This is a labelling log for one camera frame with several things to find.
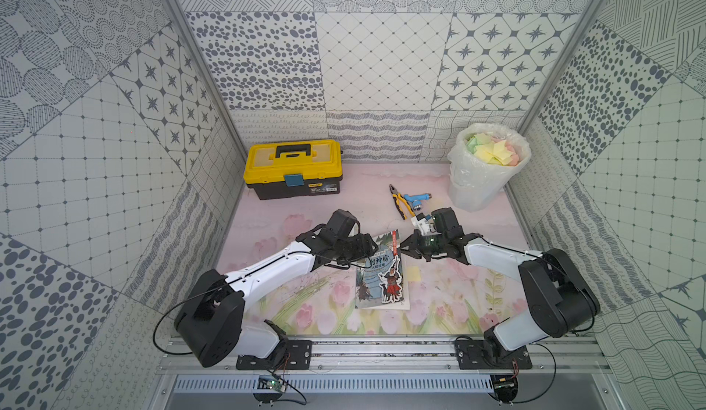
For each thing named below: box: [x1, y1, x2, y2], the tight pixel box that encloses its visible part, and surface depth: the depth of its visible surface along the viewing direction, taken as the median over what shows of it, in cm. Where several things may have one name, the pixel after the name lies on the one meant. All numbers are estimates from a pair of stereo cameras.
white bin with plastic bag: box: [446, 122, 532, 213], surface depth 90 cm
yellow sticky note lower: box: [406, 266, 422, 283], surface depth 90 cm
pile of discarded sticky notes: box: [466, 133, 521, 167], surface depth 88 cm
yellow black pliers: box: [388, 183, 416, 221], surface depth 109 cm
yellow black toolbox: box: [243, 139, 343, 200], surface depth 100 cm
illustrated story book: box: [354, 229, 410, 310], surface depth 85 cm
